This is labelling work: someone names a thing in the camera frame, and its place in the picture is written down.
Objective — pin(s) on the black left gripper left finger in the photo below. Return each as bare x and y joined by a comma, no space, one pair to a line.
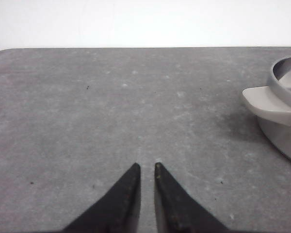
118,211

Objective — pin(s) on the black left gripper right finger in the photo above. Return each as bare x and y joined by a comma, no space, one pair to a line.
176,211

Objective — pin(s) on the stainless steel pot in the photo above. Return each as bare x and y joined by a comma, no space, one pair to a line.
272,105

